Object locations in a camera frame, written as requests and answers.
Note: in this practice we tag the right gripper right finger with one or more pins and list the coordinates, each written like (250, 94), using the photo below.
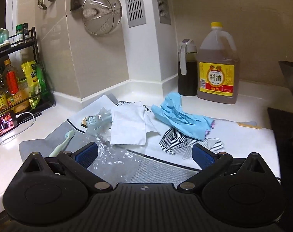
(212, 165)

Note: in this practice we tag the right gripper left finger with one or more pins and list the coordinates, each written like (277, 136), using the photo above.
(77, 163)

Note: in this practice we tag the clear plastic bag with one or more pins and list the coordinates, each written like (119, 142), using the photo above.
(114, 163)

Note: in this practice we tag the white paper napkin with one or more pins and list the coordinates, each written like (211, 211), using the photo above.
(130, 125)

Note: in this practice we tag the white geometric pattern placemat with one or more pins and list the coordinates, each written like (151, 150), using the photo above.
(168, 145)

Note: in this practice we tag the crumpled blue pink paper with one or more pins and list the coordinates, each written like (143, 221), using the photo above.
(170, 112)

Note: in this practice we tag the black gas stove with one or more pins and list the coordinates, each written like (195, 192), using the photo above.
(282, 126)

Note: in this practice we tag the smartphone with lit screen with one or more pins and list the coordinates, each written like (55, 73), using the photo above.
(8, 121)

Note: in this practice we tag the cooking wine jug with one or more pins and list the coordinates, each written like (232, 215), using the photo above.
(218, 67)

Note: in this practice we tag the yellow green snack bag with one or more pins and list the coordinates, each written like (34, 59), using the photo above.
(38, 89)

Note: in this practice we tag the dark soy sauce dispenser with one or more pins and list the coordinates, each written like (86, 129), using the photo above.
(187, 68)

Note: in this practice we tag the red handle oil bottle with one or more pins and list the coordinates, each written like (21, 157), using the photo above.
(17, 91)

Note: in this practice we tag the black wire spice rack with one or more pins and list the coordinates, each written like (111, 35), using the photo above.
(19, 48)

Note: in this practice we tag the wire mesh strainer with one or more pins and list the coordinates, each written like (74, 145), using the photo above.
(101, 17)

